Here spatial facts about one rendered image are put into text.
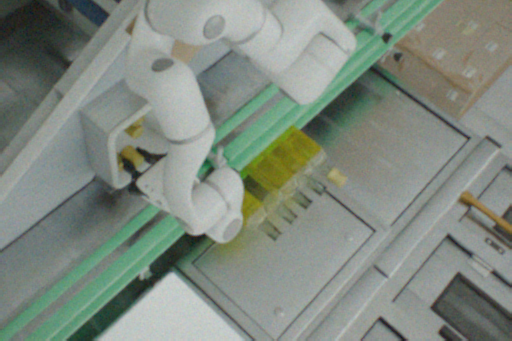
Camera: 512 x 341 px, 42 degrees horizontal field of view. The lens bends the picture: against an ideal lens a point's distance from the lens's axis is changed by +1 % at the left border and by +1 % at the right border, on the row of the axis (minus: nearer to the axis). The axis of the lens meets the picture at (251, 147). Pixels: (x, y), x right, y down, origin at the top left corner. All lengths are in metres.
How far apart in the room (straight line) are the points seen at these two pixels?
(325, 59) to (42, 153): 0.58
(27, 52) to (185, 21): 1.11
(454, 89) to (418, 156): 3.38
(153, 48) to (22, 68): 0.96
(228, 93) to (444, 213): 0.69
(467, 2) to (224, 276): 4.60
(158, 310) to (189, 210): 0.50
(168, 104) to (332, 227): 0.81
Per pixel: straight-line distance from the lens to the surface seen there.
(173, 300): 1.64
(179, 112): 1.09
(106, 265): 1.50
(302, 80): 1.25
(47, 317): 1.48
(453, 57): 5.48
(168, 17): 1.08
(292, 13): 1.18
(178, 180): 1.15
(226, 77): 1.63
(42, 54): 2.09
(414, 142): 2.02
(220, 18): 1.04
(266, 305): 1.65
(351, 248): 1.76
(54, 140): 1.36
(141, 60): 1.12
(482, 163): 2.03
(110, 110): 1.34
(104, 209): 1.54
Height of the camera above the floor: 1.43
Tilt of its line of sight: 17 degrees down
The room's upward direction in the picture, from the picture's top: 130 degrees clockwise
